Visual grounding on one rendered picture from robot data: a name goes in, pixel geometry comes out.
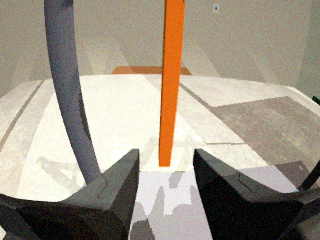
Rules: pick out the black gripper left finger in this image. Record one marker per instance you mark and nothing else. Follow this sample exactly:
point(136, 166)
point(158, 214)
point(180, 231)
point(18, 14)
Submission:
point(102, 210)

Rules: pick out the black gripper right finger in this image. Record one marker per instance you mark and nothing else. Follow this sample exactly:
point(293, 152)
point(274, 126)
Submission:
point(240, 208)

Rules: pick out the orange handle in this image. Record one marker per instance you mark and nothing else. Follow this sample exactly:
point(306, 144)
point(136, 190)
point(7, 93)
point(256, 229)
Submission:
point(170, 77)

